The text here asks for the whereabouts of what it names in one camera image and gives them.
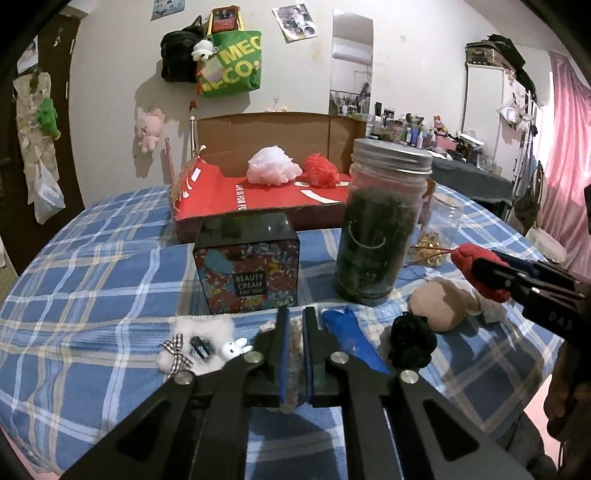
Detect white bunny charm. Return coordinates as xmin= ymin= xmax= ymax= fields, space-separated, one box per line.
xmin=218 ymin=339 xmax=254 ymax=361

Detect red cardboard box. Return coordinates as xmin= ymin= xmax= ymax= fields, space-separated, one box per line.
xmin=168 ymin=112 xmax=437 ymax=244

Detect clear plastic bag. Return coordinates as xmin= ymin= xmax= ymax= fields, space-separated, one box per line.
xmin=33 ymin=159 xmax=66 ymax=225

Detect dark suitcase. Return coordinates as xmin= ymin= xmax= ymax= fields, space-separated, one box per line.
xmin=465 ymin=41 xmax=509 ymax=66

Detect beige hanging organizer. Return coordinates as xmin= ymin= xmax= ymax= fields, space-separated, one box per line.
xmin=13 ymin=69 xmax=64 ymax=185

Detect checked ribbon bow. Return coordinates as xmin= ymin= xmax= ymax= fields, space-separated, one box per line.
xmin=158 ymin=336 xmax=194 ymax=374

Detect black floral gift box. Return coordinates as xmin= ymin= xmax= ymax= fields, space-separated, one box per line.
xmin=193 ymin=213 xmax=301 ymax=316

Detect pink plush pig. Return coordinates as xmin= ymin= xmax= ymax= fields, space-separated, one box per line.
xmin=135 ymin=107 xmax=166 ymax=154

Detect pink curtain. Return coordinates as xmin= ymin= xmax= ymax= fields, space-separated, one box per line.
xmin=537 ymin=51 xmax=591 ymax=278

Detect coral mesh bath pouf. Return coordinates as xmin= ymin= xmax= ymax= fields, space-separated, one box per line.
xmin=302 ymin=153 xmax=353 ymax=189

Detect beige round plush toy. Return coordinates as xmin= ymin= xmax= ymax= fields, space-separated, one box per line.
xmin=409 ymin=277 xmax=482 ymax=333

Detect black backpack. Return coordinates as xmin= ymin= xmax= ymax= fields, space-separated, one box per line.
xmin=160 ymin=16 xmax=204 ymax=84

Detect person's dark clothing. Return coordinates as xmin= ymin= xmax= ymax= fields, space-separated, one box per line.
xmin=503 ymin=411 xmax=559 ymax=480

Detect white pole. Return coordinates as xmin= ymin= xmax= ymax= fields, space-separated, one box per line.
xmin=188 ymin=99 xmax=199 ymax=156

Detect black pompom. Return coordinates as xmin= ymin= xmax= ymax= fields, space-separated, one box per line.
xmin=387 ymin=311 xmax=438 ymax=370

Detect group of cosmetic bottles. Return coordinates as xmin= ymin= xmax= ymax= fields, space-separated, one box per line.
xmin=367 ymin=102 xmax=490 ymax=162

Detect white cabinet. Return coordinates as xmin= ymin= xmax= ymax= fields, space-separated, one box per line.
xmin=462 ymin=62 xmax=506 ymax=167

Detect blue soft cloth item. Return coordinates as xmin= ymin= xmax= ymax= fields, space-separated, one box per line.
xmin=320 ymin=307 xmax=391 ymax=374

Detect glass jar with metal lid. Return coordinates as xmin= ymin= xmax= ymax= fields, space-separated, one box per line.
xmin=333 ymin=137 xmax=434 ymax=306

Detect wall mirror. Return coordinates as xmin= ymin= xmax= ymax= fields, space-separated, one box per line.
xmin=328 ymin=9 xmax=374 ymax=116

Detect green tote bag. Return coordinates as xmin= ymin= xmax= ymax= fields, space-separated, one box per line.
xmin=196 ymin=7 xmax=264 ymax=99

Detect red knitted soft item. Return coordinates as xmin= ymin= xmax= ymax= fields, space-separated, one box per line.
xmin=405 ymin=244 xmax=513 ymax=304

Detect beige fluffy scrunchie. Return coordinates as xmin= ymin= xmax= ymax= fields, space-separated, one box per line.
xmin=259 ymin=318 xmax=306 ymax=414

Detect dark wooden door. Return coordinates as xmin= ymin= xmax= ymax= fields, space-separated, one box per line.
xmin=0 ymin=28 xmax=86 ymax=278

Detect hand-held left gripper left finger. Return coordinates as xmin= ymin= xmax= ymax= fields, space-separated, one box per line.
xmin=60 ymin=307 xmax=291 ymax=480

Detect gold metal trinkets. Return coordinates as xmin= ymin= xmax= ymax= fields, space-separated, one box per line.
xmin=409 ymin=233 xmax=448 ymax=268

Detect pink stick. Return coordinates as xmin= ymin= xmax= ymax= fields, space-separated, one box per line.
xmin=164 ymin=137 xmax=177 ymax=185

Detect photo wall poster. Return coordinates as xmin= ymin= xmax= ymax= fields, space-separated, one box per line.
xmin=271 ymin=4 xmax=318 ymax=44

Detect white fluffy pad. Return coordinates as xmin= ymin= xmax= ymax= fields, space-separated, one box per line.
xmin=168 ymin=316 xmax=242 ymax=376

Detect blue wall poster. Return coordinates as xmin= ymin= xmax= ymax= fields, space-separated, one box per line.
xmin=151 ymin=0 xmax=186 ymax=21

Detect green plush toy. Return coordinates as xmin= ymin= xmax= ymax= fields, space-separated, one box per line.
xmin=36 ymin=99 xmax=61 ymax=139

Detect white mesh bath pouf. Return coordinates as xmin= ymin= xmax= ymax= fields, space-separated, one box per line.
xmin=247 ymin=146 xmax=304 ymax=186

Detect person's right hand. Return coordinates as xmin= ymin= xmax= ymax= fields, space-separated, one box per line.
xmin=546 ymin=340 xmax=591 ymax=462

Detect dark grey covered table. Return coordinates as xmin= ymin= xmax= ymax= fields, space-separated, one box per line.
xmin=429 ymin=150 xmax=516 ymax=205

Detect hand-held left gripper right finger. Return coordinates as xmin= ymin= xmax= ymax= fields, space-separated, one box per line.
xmin=302 ymin=307 xmax=536 ymax=480

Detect white plush keychain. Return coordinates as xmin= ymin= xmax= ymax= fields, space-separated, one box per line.
xmin=191 ymin=39 xmax=216 ymax=64

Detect empty glass jar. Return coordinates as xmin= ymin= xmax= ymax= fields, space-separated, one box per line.
xmin=418 ymin=193 xmax=465 ymax=245

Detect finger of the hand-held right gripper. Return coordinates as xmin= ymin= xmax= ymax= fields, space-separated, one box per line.
xmin=489 ymin=250 xmax=583 ymax=285
xmin=472 ymin=258 xmax=574 ymax=297

